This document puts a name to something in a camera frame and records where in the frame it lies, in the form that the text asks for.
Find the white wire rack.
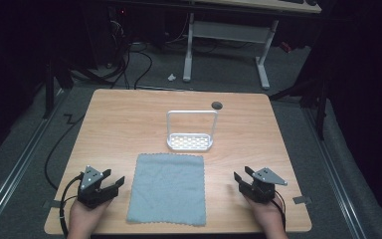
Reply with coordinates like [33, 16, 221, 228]
[165, 110, 220, 152]

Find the metal floor rail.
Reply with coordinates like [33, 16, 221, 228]
[301, 106, 368, 239]
[0, 87, 70, 233]

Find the grey-blue cloth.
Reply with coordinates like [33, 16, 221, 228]
[125, 152, 208, 228]

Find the black floor cable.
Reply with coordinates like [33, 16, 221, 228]
[44, 113, 87, 192]

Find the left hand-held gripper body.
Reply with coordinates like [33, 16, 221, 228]
[77, 164, 119, 210]

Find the bundle of black cables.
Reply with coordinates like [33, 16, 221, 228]
[107, 18, 154, 91]

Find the person's left hand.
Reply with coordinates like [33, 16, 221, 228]
[66, 197, 113, 239]

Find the person's right hand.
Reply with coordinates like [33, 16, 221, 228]
[244, 194, 288, 239]

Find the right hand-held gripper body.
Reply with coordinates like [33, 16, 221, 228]
[238, 166, 288, 205]

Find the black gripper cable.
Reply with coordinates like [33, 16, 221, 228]
[59, 171, 85, 238]
[273, 189, 287, 231]

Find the dark computer tower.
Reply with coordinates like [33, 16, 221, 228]
[88, 4, 132, 69]

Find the grey tape strip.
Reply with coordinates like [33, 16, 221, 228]
[42, 199, 63, 210]
[291, 195, 313, 205]

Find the black metal stand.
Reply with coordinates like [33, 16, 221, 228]
[42, 58, 76, 120]
[268, 64, 330, 141]

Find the white-legged desk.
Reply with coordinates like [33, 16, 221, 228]
[181, 0, 323, 91]

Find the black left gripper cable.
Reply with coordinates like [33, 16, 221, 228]
[59, 171, 85, 238]

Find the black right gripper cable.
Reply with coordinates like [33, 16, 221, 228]
[273, 189, 287, 231]

